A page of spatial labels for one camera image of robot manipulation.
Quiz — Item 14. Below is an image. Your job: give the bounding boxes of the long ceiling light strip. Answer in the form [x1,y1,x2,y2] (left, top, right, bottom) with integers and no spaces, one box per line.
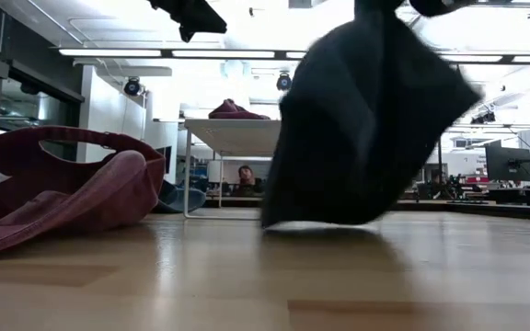
[57,47,530,64]

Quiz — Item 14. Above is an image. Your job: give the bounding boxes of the white perforated shelf rack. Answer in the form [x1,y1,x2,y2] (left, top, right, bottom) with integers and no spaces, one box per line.
[182,118,282,221]

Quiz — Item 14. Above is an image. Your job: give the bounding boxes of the person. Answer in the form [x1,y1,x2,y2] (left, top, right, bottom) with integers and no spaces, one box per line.
[235,164,264,197]

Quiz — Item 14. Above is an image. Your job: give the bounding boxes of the blue denim cap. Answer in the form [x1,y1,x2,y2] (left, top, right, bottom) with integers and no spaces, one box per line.
[259,0,485,230]
[152,179,207,214]

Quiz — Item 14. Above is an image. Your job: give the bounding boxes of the large computer monitor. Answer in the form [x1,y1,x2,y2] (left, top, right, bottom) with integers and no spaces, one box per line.
[484,140,530,183]

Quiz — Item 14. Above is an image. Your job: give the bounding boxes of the small computer monitor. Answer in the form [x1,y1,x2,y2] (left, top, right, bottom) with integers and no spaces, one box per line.
[156,145,173,175]

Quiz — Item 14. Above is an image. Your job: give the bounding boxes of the maroon cotton cap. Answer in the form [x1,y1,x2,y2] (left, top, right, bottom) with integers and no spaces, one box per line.
[0,125,167,260]
[207,97,271,120]

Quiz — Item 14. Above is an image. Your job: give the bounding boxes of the dark background desk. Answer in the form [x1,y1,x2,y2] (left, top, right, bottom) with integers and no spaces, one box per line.
[488,186,530,207]

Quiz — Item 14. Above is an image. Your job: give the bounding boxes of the black aluminium table frame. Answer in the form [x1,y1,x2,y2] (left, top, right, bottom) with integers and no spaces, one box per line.
[202,196,530,224]

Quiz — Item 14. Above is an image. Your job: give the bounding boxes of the background robot station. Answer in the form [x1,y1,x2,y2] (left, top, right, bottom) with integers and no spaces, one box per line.
[414,169,478,201]

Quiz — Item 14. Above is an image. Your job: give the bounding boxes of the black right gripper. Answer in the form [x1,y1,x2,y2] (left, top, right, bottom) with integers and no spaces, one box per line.
[409,0,478,17]

